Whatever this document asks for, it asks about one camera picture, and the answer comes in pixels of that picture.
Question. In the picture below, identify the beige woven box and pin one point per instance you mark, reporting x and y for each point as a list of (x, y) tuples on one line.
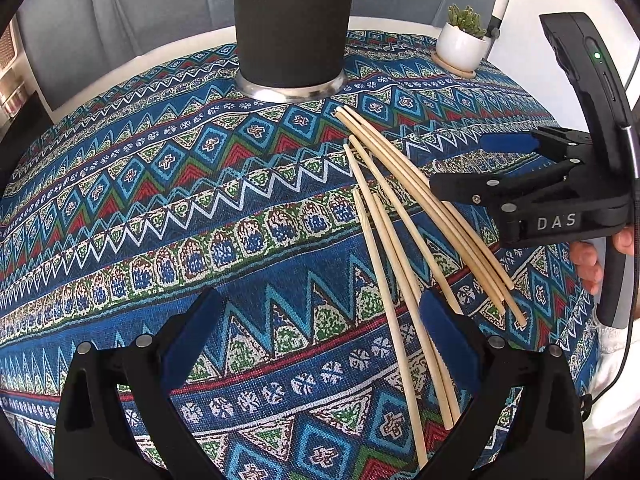
[(10, 70)]

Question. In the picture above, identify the person's right hand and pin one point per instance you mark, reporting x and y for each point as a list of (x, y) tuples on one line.
[(589, 265)]

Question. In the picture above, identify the pile of wooden chopsticks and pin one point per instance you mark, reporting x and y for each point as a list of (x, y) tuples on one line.
[(400, 195)]

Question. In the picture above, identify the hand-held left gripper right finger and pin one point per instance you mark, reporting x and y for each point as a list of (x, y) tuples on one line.
[(445, 332)]

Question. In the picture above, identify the grey-blue sofa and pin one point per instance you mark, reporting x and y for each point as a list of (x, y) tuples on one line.
[(150, 0)]

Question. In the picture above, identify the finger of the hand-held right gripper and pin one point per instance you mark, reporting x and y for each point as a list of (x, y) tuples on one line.
[(505, 142), (475, 187)]

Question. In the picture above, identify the black cylindrical utensil holder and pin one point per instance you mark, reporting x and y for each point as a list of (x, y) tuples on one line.
[(290, 25)]

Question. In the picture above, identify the blue patterned tablecloth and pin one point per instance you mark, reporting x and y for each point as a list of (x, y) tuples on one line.
[(175, 200)]

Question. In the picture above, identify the small green succulent plant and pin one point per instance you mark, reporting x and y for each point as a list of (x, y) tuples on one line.
[(465, 20)]

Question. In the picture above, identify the white plant pot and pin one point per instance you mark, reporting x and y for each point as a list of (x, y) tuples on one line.
[(460, 50)]

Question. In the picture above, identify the round wooden coaster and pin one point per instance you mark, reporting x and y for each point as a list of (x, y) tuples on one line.
[(452, 71)]

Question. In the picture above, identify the person's white clothing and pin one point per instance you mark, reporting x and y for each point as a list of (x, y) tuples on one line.
[(617, 410)]

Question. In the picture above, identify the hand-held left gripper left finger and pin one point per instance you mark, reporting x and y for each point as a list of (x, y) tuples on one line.
[(192, 340)]

